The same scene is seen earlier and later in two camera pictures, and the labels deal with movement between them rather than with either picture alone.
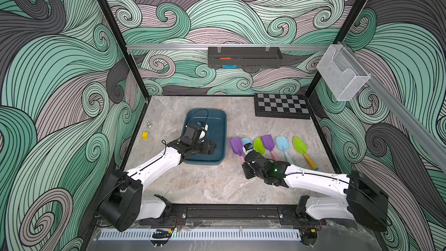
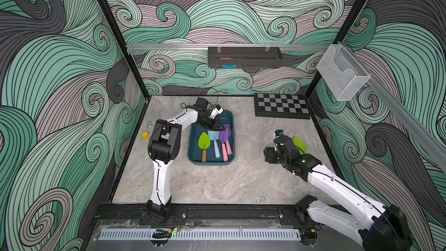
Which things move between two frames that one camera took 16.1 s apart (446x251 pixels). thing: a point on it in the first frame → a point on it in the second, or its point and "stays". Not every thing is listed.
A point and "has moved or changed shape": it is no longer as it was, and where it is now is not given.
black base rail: (247, 215) stays
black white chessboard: (281, 106) stays
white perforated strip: (239, 234) stays
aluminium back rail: (205, 47) stays
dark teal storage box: (216, 119) has moved or changed shape
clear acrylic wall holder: (341, 73) stays
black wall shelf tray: (244, 57) stays
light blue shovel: (245, 140) → (214, 135)
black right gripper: (248, 172) → (270, 153)
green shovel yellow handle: (301, 147) stays
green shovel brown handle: (258, 146) has moved or changed shape
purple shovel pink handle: (269, 144) → (223, 136)
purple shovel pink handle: (237, 147) → (227, 128)
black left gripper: (208, 147) → (215, 124)
